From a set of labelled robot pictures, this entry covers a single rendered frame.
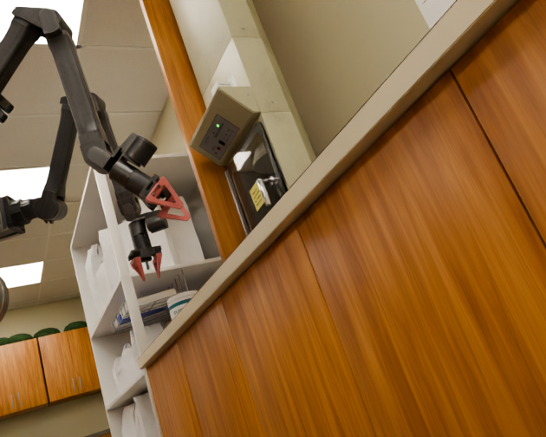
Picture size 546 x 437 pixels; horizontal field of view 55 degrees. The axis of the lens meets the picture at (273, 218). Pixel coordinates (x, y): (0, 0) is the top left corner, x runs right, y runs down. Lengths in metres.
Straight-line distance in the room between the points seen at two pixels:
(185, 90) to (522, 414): 1.69
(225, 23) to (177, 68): 0.38
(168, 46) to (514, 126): 1.73
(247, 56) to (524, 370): 1.34
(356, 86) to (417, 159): 1.20
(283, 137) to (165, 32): 0.84
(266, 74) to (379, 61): 0.38
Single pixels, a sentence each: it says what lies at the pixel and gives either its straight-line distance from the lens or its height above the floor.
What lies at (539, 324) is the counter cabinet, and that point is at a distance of 0.70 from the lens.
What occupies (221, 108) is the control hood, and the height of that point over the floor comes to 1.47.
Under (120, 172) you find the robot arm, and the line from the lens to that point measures 1.30.
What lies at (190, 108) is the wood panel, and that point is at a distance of 2.06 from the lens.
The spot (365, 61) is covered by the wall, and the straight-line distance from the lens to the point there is 1.93.
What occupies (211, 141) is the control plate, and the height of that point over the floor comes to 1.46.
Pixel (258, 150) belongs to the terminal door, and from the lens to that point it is 1.66.
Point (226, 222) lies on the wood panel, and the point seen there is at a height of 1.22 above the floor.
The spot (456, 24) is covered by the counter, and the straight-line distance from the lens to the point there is 0.70.
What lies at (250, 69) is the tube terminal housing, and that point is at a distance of 1.76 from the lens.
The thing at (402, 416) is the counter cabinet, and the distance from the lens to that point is 0.92.
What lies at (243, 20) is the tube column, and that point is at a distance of 1.90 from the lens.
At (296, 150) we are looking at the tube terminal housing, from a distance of 1.63.
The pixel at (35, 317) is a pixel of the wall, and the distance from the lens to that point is 7.03.
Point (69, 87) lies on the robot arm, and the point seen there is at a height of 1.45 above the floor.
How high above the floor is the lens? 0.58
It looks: 19 degrees up
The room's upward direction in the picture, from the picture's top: 20 degrees counter-clockwise
